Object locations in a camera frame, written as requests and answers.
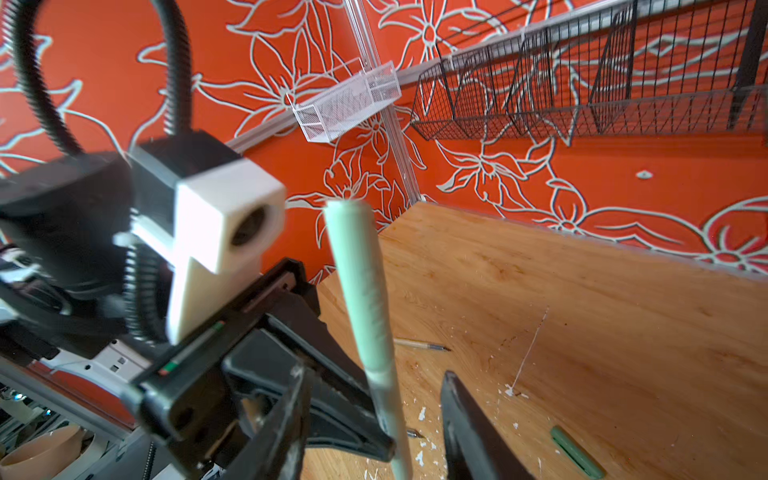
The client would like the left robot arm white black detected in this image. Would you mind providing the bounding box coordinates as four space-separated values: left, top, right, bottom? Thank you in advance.
1 153 396 479

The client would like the beige pen near left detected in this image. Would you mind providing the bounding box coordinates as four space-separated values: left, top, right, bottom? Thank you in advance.
393 338 451 352

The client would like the aluminium frame rail left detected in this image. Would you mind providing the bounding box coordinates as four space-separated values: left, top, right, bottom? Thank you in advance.
227 111 298 153

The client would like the green pen cap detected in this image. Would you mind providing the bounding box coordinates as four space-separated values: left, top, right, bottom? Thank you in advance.
550 426 606 480

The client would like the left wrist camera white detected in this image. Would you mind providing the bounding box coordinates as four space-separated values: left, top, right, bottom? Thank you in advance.
113 130 287 345

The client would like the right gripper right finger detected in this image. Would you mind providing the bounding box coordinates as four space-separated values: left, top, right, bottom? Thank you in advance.
440 371 533 480

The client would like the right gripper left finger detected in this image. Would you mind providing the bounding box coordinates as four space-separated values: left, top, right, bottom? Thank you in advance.
222 366 311 480

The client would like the black wire mesh basket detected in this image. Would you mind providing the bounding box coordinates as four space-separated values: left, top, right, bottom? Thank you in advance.
411 1 767 141

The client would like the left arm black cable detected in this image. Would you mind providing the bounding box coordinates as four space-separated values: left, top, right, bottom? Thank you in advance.
8 0 193 343

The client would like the clear plastic bin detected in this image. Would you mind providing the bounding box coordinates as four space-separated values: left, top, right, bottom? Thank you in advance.
291 57 402 143

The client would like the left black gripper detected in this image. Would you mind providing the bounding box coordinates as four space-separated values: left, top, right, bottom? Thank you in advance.
123 259 394 474

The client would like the light green pen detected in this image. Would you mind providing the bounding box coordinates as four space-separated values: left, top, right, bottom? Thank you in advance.
323 200 413 479

